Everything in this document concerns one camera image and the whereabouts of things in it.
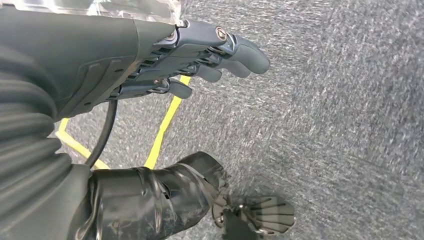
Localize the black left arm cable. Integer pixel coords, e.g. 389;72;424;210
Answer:
84;98;119;169

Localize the black robot left foot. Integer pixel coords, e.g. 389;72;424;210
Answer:
211;194;296;240

